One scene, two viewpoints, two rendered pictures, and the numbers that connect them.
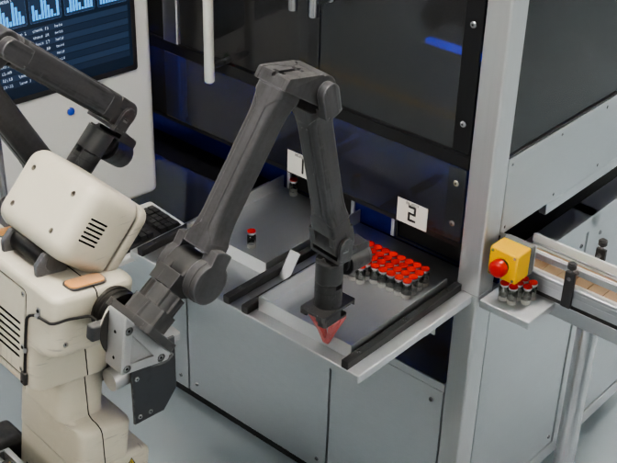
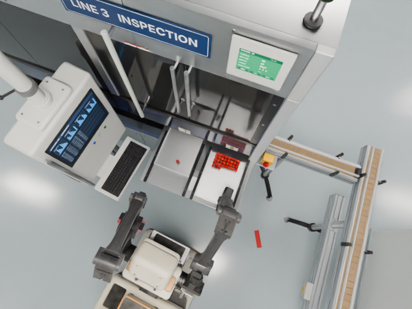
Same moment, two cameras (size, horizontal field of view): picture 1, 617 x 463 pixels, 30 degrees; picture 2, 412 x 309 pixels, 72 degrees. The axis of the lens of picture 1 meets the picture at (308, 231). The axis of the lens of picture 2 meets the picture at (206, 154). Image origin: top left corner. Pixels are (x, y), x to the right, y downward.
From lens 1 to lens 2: 1.86 m
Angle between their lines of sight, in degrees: 44
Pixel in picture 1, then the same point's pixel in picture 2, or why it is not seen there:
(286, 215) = (181, 140)
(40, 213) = (149, 280)
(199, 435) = not seen: hidden behind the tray
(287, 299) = (200, 186)
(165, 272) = (196, 274)
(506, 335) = not seen: hidden behind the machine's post
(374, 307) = (227, 180)
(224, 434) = not seen: hidden behind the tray
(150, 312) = (197, 287)
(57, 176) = (149, 271)
